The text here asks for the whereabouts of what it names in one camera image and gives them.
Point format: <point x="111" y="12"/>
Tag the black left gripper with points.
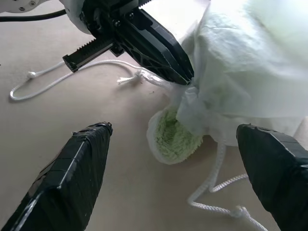
<point x="106" y="26"/>

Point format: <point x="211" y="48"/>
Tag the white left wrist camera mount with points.
<point x="75" y="18"/>

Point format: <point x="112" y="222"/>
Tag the green terry towel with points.
<point x="173" y="139"/>

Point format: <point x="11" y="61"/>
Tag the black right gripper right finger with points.
<point x="279" y="173"/>

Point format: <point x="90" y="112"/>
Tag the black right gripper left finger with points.
<point x="69" y="178"/>

